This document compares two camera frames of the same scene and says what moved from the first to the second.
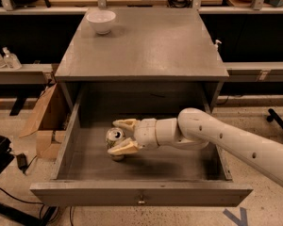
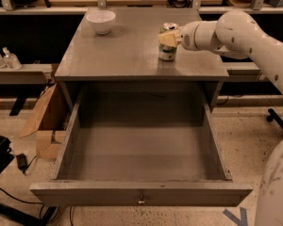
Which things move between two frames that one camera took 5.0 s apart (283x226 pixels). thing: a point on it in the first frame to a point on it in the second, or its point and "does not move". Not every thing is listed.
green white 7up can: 114,137 to 166,52
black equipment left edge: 1,155 does not move
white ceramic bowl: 102,20 does not move
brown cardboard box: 50,121 does not move
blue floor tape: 242,221 does not move
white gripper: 145,133 to 187,37
